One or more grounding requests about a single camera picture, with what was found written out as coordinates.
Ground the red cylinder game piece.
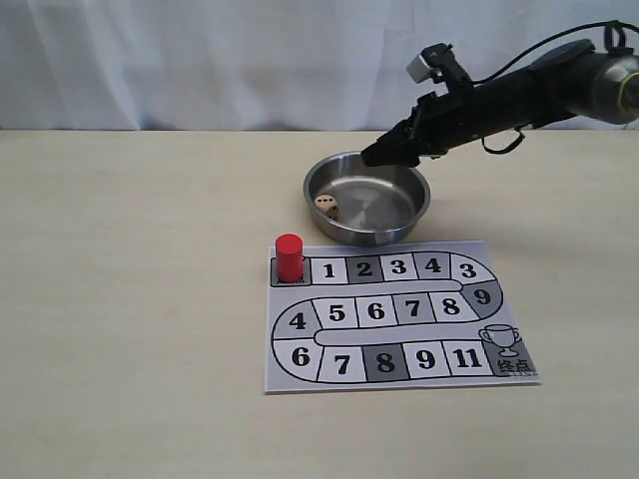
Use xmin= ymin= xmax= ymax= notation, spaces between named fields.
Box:
xmin=276 ymin=234 xmax=304 ymax=282

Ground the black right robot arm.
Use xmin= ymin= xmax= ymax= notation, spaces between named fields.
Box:
xmin=362 ymin=40 xmax=638 ymax=168

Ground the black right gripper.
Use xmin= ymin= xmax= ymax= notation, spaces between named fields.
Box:
xmin=360 ymin=87 xmax=499 ymax=168

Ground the wooden die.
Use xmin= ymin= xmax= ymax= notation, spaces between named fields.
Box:
xmin=315 ymin=194 xmax=339 ymax=220

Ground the white background curtain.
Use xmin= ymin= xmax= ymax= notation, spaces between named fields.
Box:
xmin=1 ymin=1 xmax=638 ymax=131

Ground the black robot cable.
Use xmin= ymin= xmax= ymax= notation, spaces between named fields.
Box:
xmin=471 ymin=20 xmax=631 ymax=154

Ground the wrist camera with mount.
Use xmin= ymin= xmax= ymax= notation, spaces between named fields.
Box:
xmin=406 ymin=43 xmax=473 ymax=93

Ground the paper number game board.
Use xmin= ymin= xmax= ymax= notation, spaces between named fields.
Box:
xmin=264 ymin=240 xmax=540 ymax=393

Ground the round steel bowl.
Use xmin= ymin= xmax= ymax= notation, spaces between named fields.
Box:
xmin=302 ymin=152 xmax=431 ymax=247

